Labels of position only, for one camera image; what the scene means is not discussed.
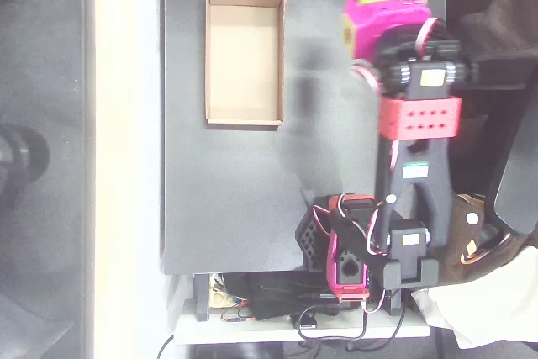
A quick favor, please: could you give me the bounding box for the small wired circuit board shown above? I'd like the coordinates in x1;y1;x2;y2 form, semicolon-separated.
220;307;256;324

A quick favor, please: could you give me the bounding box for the brown bag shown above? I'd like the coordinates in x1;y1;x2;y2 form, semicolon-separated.
436;193;538;288

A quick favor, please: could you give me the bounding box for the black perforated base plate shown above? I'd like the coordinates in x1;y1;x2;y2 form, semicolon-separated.
295;194;335;274

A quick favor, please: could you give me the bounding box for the black chair back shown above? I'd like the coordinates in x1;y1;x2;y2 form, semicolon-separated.
489;77;538;237

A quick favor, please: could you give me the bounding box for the yellow square gripper mount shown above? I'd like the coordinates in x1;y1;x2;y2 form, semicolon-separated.
340;13;356;57

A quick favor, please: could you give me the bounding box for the open cardboard box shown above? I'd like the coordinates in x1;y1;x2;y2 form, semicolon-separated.
204;0;287;128

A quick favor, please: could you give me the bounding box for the small wooden plate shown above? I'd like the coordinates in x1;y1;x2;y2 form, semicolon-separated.
209;285;235;309

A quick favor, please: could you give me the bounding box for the black hanging cable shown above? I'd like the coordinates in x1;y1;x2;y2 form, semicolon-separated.
157;333;176;359

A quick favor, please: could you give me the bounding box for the black power adapter bundle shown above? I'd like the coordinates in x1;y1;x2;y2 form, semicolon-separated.
246;272;340;321

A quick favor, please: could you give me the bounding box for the white shelf board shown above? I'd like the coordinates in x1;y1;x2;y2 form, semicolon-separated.
174;274;430;346

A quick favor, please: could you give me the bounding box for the black plug connector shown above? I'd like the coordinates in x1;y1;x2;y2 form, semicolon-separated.
293;310;319;330

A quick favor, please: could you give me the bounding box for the white cloth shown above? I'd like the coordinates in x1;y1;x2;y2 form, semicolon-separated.
409;245;538;350

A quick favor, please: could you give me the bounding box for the dark brown garment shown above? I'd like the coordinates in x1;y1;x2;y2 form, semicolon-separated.
457;0;538;61

